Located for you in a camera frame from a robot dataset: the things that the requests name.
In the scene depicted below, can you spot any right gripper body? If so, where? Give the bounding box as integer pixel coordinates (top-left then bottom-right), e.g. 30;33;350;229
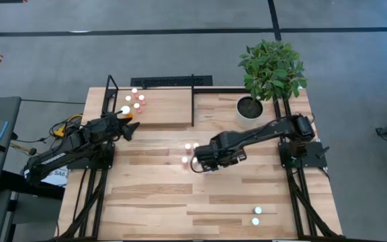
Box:
192;132;248;173

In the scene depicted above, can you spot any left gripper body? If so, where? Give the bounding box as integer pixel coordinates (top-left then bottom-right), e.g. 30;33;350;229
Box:
103;115;130;139

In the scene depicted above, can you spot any large orange medicine bottle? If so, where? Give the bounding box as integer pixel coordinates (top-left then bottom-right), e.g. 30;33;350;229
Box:
120;105;134;119

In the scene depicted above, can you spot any black perforated panel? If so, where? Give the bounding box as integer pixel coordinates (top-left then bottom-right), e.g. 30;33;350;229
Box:
130;75;214;88

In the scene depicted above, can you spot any white printed paper sheet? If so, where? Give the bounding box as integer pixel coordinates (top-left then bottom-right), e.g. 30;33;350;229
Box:
40;164;69;188

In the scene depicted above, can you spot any green potted tree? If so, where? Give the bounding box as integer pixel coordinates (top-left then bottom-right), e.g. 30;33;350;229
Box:
237;38;308;104

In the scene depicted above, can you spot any wooden shelf with black frame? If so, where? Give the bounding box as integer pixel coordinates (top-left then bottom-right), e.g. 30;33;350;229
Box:
101;73;196;128

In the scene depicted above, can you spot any yellow power plug cable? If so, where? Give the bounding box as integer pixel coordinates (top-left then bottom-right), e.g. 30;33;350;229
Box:
50;114;82;138

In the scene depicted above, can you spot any black aluminium table frame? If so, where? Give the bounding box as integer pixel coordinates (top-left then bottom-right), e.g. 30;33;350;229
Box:
273;97;347;240
56;86;119;240

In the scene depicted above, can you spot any black cable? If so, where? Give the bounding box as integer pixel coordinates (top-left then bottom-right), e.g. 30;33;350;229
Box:
10;132;52;159

